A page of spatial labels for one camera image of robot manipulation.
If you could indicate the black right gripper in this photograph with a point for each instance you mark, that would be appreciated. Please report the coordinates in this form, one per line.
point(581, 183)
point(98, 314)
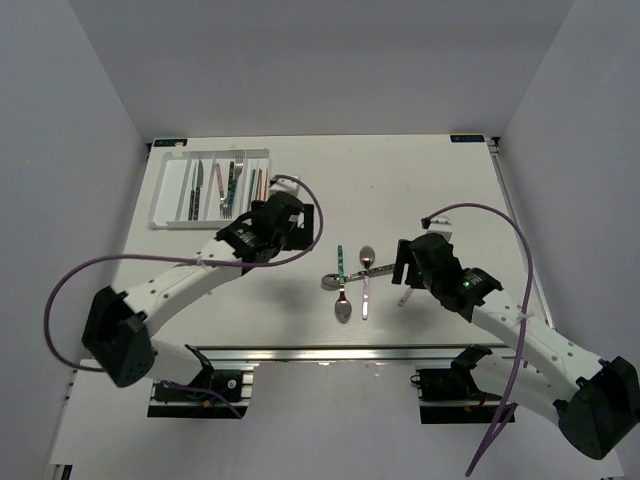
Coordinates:
point(403, 256)

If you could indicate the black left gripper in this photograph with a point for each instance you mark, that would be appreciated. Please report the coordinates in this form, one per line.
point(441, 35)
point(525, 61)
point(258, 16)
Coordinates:
point(301, 236)

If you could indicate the grey handled fork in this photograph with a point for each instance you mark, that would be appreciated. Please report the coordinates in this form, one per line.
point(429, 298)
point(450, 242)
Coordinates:
point(226, 209)

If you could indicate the green handled fork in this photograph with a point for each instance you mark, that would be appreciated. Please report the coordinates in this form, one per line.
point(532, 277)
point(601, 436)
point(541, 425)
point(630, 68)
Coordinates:
point(239, 165)

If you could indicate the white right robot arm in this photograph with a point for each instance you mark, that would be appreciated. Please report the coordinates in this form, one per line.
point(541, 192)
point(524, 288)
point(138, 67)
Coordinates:
point(594, 402)

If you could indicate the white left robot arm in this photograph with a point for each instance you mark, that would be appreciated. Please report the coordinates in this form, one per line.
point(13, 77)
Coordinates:
point(121, 326)

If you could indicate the white divided utensil tray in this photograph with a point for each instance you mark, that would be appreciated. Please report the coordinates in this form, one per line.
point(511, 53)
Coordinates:
point(170, 203)

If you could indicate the pink handled spoon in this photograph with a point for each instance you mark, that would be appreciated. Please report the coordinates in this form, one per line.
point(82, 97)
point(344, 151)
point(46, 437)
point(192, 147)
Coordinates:
point(367, 258)

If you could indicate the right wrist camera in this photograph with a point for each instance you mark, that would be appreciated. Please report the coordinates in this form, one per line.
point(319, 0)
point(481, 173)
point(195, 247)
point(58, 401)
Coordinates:
point(440, 225)

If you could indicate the dark handled spoon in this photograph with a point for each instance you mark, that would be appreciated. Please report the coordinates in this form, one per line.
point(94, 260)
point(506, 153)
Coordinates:
point(331, 282)

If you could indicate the green handled spoon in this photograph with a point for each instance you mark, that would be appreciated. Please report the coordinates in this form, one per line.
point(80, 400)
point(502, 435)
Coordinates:
point(342, 306)

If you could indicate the dark handled knife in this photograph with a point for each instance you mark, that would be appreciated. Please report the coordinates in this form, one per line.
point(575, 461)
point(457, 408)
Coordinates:
point(198, 197)

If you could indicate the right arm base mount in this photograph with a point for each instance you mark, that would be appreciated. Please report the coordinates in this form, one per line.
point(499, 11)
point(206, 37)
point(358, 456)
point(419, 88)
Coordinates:
point(447, 394)

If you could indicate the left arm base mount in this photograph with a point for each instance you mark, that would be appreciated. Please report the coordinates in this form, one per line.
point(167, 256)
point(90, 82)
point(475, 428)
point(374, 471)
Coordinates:
point(225, 396)

